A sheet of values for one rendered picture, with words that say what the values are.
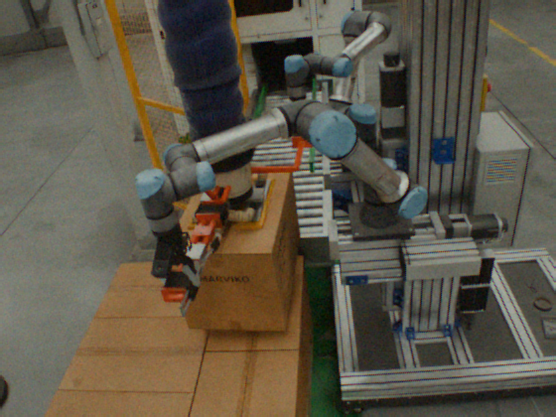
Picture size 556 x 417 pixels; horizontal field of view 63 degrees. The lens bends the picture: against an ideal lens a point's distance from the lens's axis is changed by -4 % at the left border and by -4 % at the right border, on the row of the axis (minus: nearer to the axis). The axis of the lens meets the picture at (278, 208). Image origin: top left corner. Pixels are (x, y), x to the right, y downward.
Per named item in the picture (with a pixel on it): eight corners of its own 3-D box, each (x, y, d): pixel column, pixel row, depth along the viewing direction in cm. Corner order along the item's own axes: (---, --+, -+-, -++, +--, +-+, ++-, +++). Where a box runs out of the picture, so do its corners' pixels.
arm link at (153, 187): (169, 175, 111) (134, 187, 109) (181, 212, 117) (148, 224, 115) (162, 162, 117) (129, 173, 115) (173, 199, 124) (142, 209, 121)
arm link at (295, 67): (308, 55, 179) (295, 61, 174) (311, 81, 185) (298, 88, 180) (293, 53, 183) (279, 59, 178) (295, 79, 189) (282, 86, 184)
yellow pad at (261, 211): (252, 182, 201) (251, 172, 198) (275, 181, 199) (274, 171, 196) (235, 229, 173) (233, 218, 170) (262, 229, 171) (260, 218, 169)
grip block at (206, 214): (203, 214, 166) (200, 201, 163) (229, 213, 165) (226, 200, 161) (197, 228, 160) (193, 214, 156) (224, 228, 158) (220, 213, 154)
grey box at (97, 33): (106, 48, 278) (91, -3, 261) (114, 47, 277) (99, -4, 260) (93, 58, 261) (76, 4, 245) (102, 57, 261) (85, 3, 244)
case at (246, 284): (221, 237, 237) (206, 169, 215) (300, 236, 230) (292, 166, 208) (188, 329, 189) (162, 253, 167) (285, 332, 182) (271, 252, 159)
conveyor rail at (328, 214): (323, 101, 442) (322, 81, 431) (329, 100, 441) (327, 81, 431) (325, 262, 252) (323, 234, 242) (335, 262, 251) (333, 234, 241)
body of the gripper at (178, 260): (194, 247, 132) (184, 213, 125) (185, 268, 125) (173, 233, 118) (169, 248, 133) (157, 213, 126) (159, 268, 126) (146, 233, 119)
